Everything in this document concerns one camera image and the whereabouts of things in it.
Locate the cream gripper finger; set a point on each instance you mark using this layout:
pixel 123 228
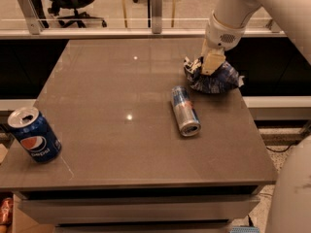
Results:
pixel 212 60

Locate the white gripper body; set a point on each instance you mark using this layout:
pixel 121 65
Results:
pixel 221 35

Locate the blue chip bag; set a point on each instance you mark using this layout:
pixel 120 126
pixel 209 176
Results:
pixel 224 79

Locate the silver red bull can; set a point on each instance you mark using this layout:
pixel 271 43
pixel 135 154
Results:
pixel 185 114

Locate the blue pepsi can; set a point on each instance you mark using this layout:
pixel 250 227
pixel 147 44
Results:
pixel 34 133

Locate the orange snack bag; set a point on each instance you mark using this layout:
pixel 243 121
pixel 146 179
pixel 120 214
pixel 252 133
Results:
pixel 6 211

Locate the grey cabinet drawer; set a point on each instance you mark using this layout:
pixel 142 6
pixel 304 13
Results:
pixel 139 209

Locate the glass railing with metal posts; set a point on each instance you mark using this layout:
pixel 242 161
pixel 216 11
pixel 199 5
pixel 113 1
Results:
pixel 123 16

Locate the cardboard box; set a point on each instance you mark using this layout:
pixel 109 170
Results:
pixel 22 223

